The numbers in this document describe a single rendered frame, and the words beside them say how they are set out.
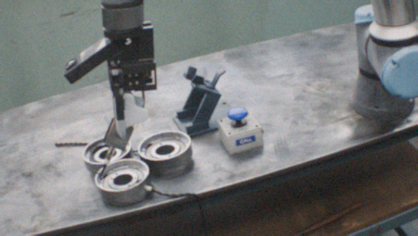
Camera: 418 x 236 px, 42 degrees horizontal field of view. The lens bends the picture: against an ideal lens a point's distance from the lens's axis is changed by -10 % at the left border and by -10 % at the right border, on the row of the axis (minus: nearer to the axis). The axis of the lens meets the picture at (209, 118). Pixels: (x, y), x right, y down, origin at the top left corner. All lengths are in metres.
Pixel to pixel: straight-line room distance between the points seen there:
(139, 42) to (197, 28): 1.82
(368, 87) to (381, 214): 0.32
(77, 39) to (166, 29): 0.43
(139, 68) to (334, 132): 0.43
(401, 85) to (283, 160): 0.28
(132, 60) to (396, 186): 0.75
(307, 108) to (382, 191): 0.31
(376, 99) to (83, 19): 1.76
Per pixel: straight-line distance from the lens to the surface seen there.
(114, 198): 1.08
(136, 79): 1.05
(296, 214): 1.40
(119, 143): 1.11
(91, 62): 1.03
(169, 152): 1.20
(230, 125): 1.19
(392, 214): 1.40
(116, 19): 0.99
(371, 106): 1.25
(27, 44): 2.76
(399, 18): 1.04
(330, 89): 1.38
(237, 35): 2.91
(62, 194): 1.18
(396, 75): 1.05
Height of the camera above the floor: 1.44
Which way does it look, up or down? 29 degrees down
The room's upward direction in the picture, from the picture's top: 10 degrees counter-clockwise
